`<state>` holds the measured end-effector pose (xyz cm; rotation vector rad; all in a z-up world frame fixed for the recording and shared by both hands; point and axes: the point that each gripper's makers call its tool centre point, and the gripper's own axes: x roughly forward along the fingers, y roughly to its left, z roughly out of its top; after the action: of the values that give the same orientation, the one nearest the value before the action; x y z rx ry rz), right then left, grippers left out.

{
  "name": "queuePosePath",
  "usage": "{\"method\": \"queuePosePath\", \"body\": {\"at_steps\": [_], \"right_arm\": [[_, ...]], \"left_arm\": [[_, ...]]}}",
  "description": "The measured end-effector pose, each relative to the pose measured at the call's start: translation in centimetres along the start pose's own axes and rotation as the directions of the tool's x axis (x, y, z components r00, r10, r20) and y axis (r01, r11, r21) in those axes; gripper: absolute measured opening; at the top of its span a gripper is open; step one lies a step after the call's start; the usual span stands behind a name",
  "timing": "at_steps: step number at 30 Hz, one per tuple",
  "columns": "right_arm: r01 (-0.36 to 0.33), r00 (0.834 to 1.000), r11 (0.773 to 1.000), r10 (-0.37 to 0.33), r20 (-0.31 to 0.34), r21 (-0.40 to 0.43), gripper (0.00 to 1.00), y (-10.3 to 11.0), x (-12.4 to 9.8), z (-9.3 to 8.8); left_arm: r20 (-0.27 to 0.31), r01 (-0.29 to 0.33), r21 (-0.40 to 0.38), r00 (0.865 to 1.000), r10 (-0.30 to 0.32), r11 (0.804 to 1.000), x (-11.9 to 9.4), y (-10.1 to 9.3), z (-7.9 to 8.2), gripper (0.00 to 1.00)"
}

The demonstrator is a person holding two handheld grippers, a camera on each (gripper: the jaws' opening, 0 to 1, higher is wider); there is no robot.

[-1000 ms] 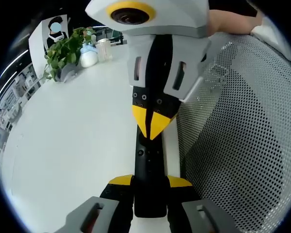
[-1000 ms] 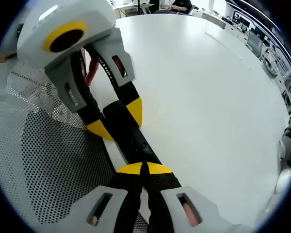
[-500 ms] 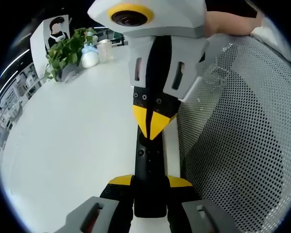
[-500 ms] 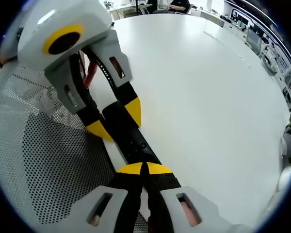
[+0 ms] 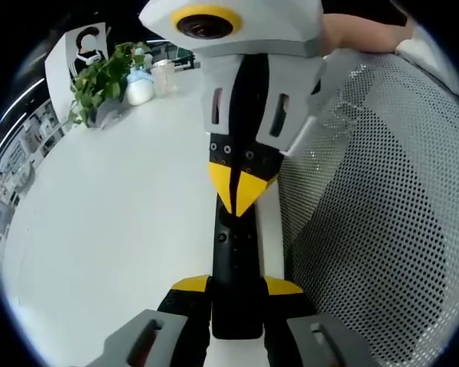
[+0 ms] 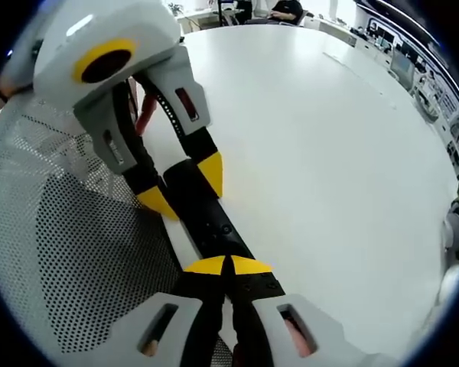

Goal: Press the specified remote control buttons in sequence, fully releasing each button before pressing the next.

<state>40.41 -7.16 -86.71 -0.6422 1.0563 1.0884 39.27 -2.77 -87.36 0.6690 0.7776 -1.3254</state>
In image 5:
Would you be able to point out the white mesh chair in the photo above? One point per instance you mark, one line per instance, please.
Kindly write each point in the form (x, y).
(386, 210)

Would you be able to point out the black remote control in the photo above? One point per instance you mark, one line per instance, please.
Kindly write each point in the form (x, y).
(237, 275)

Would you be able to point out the white spray bottle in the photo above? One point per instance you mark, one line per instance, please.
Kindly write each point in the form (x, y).
(139, 89)

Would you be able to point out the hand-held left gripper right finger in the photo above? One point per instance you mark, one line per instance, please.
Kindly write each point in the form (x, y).
(290, 309)

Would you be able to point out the display shelves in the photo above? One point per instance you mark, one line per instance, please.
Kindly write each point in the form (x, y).
(23, 164)

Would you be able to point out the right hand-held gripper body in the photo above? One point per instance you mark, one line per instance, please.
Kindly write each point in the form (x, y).
(271, 26)

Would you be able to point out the potted green plant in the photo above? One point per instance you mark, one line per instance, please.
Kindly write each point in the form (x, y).
(99, 80)

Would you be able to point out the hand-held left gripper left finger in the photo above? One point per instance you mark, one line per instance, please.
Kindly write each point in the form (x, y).
(183, 313)

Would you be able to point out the white neck device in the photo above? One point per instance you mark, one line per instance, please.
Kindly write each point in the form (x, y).
(90, 57)

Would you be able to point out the clear plastic cup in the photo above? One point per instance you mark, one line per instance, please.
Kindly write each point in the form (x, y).
(163, 78)

